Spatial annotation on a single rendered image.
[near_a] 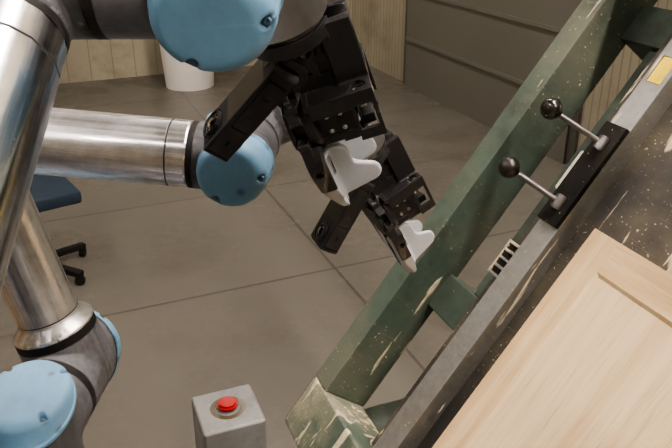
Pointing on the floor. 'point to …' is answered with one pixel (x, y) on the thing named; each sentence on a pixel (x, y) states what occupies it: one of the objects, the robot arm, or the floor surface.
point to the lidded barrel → (184, 75)
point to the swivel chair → (46, 198)
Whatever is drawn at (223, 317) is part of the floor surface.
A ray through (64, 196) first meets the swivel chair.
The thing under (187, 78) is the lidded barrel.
